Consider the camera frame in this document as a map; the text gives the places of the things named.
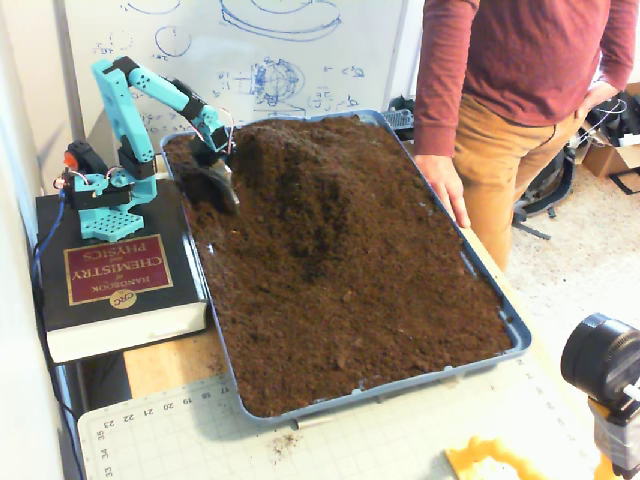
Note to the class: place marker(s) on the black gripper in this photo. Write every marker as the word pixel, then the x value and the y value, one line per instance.
pixel 218 161

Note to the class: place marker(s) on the black camera lens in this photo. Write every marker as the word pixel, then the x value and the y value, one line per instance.
pixel 597 357

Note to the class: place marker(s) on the blue tray of soil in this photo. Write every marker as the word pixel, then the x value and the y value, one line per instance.
pixel 350 290

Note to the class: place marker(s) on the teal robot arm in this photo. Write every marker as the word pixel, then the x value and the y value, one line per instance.
pixel 120 110

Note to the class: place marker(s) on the blue plastic tray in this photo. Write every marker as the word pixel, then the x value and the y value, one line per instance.
pixel 521 340

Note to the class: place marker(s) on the person's left hand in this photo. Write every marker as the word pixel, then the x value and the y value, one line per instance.
pixel 600 92

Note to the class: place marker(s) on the yellow plastic object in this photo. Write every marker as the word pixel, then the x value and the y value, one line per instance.
pixel 465 457

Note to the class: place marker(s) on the grey taped camera stand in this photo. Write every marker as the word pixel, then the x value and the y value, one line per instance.
pixel 617 440

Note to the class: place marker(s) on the grey-green cutting mat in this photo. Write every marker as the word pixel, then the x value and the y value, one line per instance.
pixel 350 450

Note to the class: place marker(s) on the whiteboard with blue drawings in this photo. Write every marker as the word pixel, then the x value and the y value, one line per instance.
pixel 310 55

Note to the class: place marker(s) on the person's left forearm red sleeve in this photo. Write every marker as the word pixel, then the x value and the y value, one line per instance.
pixel 617 50

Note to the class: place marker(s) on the metal rod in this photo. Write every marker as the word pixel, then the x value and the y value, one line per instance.
pixel 315 422

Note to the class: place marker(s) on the blue mesh basket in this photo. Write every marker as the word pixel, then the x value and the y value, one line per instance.
pixel 400 117

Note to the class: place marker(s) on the black chemistry handbook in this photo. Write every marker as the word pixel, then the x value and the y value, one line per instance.
pixel 120 270

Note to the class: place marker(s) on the black backpack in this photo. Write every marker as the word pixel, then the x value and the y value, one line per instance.
pixel 545 187

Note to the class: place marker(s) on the person's right forearm red sleeve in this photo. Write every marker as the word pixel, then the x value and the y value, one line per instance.
pixel 436 120

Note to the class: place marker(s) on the person's right hand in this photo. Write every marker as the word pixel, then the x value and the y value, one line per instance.
pixel 445 182

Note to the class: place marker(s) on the person in red shirt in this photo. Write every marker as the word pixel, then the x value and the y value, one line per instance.
pixel 520 60

